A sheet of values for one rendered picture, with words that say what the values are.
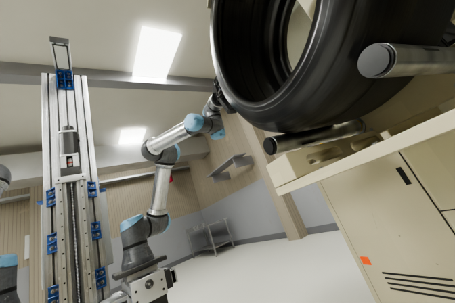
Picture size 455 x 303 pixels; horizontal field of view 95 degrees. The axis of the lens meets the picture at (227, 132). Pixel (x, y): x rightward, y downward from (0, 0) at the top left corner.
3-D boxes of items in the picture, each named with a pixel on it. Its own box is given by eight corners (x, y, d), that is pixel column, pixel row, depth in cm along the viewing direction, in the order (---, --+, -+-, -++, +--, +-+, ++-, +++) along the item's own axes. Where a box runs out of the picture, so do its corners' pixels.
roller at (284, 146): (352, 117, 67) (365, 122, 63) (347, 129, 69) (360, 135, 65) (263, 134, 51) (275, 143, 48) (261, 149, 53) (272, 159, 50)
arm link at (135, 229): (117, 249, 105) (114, 222, 110) (141, 241, 116) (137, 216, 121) (130, 245, 99) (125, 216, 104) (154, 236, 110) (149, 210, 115)
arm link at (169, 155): (135, 235, 117) (149, 138, 120) (158, 228, 130) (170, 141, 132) (147, 243, 110) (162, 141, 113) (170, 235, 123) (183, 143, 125)
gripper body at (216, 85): (216, 74, 86) (207, 90, 96) (222, 92, 84) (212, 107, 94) (232, 74, 89) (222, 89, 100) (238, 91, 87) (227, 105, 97)
